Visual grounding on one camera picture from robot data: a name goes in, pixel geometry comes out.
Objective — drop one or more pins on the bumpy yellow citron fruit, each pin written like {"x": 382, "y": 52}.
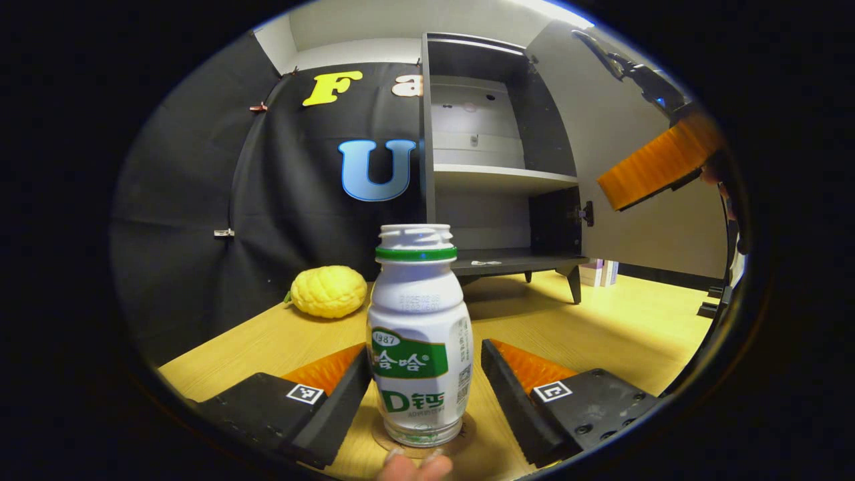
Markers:
{"x": 327, "y": 292}

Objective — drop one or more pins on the black door hinge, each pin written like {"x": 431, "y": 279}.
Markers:
{"x": 582, "y": 214}
{"x": 532, "y": 64}

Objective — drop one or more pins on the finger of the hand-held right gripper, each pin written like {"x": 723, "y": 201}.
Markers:
{"x": 661, "y": 164}

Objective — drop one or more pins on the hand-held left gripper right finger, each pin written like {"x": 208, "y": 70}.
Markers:
{"x": 507, "y": 394}

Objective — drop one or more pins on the large ceiling light panel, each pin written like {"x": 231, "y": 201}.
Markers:
{"x": 558, "y": 10}

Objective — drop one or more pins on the white bottle green label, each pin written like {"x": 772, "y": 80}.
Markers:
{"x": 417, "y": 300}

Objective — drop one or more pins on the black backdrop cloth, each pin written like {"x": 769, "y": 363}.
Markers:
{"x": 200, "y": 234}

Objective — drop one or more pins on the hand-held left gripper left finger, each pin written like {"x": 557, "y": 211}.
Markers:
{"x": 340, "y": 401}

